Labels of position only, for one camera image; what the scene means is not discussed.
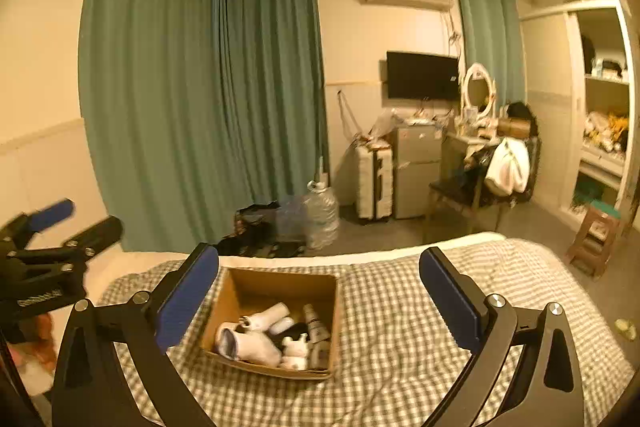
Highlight white dressing table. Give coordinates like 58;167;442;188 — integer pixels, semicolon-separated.
442;129;501;188

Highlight white sock with paper band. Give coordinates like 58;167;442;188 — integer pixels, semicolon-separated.
240;302;292;333

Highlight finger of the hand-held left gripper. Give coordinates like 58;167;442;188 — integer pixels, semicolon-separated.
0;199;76;253
10;216;123;280

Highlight large clear water bottle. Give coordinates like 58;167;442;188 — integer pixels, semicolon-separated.
305;180;341;251

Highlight white sock with blue trim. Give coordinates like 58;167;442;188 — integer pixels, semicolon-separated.
216;322;284;366

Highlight white suitcase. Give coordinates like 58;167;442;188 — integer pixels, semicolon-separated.
355;144;396;224

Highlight wall cables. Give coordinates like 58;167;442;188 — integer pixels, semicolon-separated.
337;91;362;142

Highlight brown cardboard box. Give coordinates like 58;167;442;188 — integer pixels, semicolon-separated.
200;268;340;381

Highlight black sock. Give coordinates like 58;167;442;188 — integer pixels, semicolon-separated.
280;321;309;343

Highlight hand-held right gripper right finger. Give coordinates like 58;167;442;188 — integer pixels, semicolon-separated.
419;247;586;427

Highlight dark wooden chair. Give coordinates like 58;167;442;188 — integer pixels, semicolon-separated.
424;137;538;244

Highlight crumpled plastic bag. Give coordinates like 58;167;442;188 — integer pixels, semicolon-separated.
370;109;402;140

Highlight small white sock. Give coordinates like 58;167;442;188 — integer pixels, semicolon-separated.
280;334;311;371

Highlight black wall television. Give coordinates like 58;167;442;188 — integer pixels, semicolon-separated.
386;51;461;100

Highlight small silver fridge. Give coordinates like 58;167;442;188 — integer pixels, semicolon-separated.
392;124;443;220

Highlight black floor bag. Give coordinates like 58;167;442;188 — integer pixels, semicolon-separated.
220;202;308;258

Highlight white cloth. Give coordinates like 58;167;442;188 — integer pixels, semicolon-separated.
486;137;531;196

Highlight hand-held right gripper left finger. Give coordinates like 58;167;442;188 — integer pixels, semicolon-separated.
52;243;221;427

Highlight wooden stool with teal top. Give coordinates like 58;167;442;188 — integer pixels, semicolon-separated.
566;202;624;279

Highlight narrow green curtain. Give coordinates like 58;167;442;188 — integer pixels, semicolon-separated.
452;0;528;105

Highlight white wardrobe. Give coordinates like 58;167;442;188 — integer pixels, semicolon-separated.
520;0;636;228

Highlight wide green curtain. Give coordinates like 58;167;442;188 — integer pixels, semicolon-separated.
78;0;251;253

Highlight white oval mirror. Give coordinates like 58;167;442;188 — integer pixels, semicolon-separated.
461;63;497;118

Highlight black fluffy item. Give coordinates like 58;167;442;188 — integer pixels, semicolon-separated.
505;102;538;128

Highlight air conditioner cable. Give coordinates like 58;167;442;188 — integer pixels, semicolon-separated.
442;10;464;58

